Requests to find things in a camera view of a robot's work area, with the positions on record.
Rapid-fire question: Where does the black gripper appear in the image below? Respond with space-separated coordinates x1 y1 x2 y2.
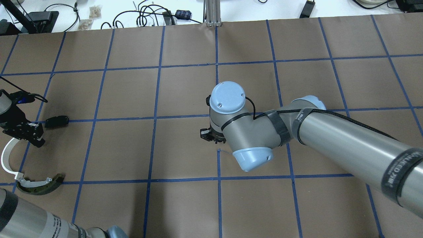
2 106 46 148
200 128 226 144

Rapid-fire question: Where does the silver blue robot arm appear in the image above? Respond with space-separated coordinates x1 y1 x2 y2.
200 81 423 217
1 89 128 238

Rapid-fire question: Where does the black plastic clip part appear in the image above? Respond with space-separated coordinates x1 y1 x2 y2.
45 115 69 128

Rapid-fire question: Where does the white curved plastic part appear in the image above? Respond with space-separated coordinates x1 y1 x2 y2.
1 138 24 180

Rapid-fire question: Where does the olive curved brake shoe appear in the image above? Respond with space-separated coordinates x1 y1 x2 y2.
17 174 65 196

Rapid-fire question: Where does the black tablet stand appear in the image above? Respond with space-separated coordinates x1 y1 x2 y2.
1 0 59 34

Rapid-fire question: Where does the black power adapter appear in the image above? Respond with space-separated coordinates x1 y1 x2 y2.
299 0 315 19

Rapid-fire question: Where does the aluminium frame post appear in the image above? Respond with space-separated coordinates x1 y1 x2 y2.
204 0 222 27

